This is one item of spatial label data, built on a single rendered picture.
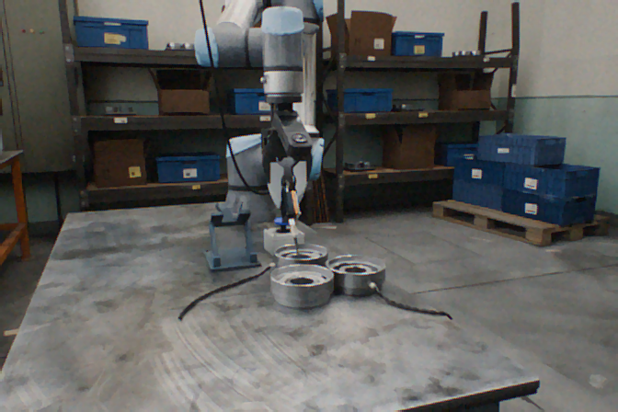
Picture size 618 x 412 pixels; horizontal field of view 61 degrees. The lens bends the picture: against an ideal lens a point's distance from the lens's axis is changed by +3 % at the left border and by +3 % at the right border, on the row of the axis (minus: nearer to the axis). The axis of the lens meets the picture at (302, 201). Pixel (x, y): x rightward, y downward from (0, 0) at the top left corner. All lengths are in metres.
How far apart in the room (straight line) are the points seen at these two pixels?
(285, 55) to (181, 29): 3.97
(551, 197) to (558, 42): 1.83
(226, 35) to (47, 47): 3.60
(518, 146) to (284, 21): 3.84
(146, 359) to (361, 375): 0.27
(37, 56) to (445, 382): 4.26
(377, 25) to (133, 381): 4.45
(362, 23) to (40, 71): 2.65
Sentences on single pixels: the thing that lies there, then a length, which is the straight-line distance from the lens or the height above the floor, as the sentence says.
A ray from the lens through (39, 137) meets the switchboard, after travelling 4.63.
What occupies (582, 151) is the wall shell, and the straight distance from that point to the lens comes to 5.47.
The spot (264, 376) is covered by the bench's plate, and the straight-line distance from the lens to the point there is 0.65.
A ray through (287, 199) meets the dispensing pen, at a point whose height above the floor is 0.94.
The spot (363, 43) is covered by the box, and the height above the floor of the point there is 1.61.
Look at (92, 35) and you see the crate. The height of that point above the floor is 1.59.
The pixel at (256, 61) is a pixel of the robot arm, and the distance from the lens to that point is 1.08.
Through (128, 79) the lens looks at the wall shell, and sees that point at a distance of 4.84.
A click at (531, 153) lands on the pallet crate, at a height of 0.68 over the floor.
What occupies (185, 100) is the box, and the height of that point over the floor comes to 1.12.
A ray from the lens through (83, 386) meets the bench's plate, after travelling 0.69.
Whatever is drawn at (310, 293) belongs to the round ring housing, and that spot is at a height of 0.83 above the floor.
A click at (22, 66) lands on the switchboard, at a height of 1.37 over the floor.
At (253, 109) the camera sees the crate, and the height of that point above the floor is 1.04.
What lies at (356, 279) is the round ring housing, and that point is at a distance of 0.87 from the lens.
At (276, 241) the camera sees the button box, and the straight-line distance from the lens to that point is 1.08.
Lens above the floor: 1.12
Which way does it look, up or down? 11 degrees down
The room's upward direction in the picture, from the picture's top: straight up
